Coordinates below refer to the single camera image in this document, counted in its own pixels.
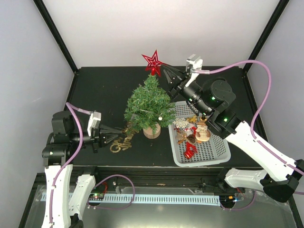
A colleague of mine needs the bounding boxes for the red star ornament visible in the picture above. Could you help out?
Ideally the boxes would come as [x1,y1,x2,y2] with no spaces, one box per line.
[142,50,163,77]

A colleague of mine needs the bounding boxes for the gold merry christmas sign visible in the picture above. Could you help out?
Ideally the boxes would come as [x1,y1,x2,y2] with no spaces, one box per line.
[110,121,139,153]

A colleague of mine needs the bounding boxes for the small green christmas tree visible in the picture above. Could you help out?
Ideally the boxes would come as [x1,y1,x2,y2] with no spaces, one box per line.
[124,75,176,139]

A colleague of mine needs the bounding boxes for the white string lights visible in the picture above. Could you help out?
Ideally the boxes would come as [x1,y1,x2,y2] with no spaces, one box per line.
[137,85,163,121]

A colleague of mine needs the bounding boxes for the white perforated plastic basket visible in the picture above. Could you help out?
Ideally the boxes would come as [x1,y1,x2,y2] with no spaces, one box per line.
[168,101,231,167]

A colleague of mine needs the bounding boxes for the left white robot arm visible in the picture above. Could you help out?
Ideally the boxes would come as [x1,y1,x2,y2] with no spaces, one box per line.
[42,111,122,228]

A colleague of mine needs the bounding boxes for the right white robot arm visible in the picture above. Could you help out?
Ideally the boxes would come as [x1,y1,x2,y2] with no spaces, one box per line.
[161,64,304,202]

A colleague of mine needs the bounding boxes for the clear light battery box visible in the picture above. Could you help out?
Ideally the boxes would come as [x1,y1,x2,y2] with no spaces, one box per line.
[127,114,137,129]

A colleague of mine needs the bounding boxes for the white snowflake ornament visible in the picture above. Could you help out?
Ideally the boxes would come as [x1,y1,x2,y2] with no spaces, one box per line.
[173,118,189,128]

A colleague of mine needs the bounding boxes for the pine cone ornament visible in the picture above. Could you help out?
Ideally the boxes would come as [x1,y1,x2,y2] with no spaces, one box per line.
[187,134,196,144]

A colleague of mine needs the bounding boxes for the snowman ornament with hat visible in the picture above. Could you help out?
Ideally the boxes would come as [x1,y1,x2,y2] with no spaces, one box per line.
[195,120,211,143]

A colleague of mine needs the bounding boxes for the left green circuit board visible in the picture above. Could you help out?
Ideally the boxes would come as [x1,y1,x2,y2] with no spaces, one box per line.
[91,193,104,200]

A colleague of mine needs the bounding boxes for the red reindeer ornament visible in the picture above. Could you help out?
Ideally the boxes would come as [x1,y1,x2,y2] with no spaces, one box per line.
[186,142,197,153]

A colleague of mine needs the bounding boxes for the red gift box ornament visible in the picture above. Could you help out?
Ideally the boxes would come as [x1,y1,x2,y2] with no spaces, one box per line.
[184,151,195,160]

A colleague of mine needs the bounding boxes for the right circuit board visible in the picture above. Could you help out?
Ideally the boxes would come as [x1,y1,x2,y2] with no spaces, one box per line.
[219,193,245,203]

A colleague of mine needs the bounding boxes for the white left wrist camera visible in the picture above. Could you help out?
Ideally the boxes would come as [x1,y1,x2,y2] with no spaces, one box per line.
[87,111,102,137]

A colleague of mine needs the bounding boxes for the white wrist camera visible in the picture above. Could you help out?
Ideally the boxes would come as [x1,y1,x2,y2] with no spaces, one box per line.
[87,111,102,137]
[185,54,210,87]

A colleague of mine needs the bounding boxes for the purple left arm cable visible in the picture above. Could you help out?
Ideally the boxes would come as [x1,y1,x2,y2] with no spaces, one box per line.
[48,102,135,228]

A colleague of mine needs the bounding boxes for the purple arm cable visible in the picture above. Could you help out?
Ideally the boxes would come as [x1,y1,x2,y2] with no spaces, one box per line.
[48,102,135,228]
[197,60,304,195]

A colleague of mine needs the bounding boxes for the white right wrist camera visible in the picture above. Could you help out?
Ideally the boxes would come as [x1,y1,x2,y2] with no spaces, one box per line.
[185,54,210,87]

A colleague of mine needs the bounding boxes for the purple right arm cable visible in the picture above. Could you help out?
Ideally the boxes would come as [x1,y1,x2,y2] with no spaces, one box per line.
[197,60,304,195]

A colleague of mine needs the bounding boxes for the white slotted cable duct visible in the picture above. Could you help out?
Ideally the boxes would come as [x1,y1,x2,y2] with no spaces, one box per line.
[41,191,221,207]

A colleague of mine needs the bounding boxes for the right black frame post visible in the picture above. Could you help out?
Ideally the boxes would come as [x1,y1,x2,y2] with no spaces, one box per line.
[248,0,290,60]

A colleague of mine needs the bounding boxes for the black frame post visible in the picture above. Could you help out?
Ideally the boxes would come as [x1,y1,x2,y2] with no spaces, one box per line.
[248,0,290,60]
[33,0,78,73]

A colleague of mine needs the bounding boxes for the left black frame post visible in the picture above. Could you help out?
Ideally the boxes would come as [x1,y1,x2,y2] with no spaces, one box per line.
[33,0,78,73]

